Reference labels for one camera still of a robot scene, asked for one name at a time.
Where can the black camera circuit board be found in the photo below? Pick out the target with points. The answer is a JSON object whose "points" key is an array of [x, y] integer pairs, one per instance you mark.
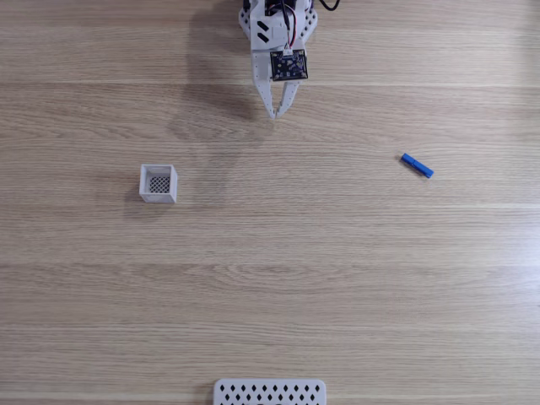
{"points": [[289, 65]]}

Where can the blue peg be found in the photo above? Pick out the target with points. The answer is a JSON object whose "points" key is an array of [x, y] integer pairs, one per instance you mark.
{"points": [[417, 165]]}

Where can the white perforated plate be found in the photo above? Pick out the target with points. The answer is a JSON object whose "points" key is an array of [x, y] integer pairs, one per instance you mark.
{"points": [[270, 392]]}

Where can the small white mesh-bottom crate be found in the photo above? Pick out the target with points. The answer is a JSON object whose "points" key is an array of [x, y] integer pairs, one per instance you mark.
{"points": [[158, 184]]}

